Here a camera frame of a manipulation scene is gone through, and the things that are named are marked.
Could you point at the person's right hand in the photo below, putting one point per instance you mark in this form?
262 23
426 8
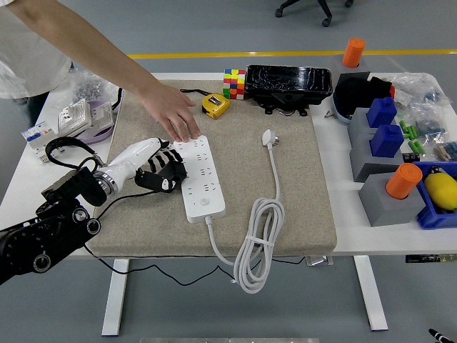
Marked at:
171 110

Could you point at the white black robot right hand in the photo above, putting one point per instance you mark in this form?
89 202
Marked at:
437 336

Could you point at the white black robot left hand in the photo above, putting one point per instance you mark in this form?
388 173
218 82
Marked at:
135 157

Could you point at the black plug adapter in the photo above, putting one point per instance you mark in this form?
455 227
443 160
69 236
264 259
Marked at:
179 172

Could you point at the white power strip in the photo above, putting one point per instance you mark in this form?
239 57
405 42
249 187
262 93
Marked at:
205 193

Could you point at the person's right forearm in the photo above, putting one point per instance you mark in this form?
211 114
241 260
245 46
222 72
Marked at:
89 50

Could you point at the small black circuit board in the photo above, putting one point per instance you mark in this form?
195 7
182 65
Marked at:
411 157

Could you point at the yellow tape measure silver clip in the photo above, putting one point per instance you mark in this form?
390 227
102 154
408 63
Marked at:
215 105

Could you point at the colourful puzzle cube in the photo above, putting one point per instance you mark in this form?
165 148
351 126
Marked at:
234 84

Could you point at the black box under table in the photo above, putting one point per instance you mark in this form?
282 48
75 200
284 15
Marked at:
428 258

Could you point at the white table leg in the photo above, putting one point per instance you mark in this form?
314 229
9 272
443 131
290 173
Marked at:
116 296
371 293

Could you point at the clear bag of screws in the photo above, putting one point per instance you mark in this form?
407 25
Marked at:
87 89

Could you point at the white circuit breaker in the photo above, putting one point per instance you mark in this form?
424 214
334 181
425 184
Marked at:
35 137

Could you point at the blue plastic bin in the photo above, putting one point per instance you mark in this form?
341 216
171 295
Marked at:
433 216

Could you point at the black device cracked screen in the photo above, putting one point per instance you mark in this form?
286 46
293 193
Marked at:
288 84

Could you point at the grey-brown mat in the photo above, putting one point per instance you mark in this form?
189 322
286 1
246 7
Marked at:
292 160

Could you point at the grey plastic block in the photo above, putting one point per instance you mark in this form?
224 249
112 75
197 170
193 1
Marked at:
378 203
335 66
358 157
357 123

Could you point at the yellow toy lemon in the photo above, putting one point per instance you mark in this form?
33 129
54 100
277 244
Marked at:
442 189

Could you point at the person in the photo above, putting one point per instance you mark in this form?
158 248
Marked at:
25 60

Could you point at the small metal clip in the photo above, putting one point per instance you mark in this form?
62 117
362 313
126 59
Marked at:
328 114

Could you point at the orange plastic cylinder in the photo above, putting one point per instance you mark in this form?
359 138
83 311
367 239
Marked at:
403 180
353 53

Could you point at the black office chair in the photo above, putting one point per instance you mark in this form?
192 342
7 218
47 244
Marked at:
323 7

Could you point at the clear bag of resistors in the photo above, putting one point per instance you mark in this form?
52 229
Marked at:
446 151

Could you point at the black cloth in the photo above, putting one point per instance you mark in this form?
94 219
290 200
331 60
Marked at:
357 94

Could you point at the green cylindrical battery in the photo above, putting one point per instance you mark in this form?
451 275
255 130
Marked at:
412 132
416 146
403 127

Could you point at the blue plastic block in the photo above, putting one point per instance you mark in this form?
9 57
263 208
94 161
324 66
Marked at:
382 111
386 140

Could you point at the clear bag blue parts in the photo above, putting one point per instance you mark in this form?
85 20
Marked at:
430 125

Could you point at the clear plastic bag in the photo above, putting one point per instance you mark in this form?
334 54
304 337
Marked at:
410 85

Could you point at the white wall socket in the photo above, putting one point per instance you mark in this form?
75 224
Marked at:
73 118
101 113

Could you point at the metal table bracket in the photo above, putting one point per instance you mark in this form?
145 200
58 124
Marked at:
319 261

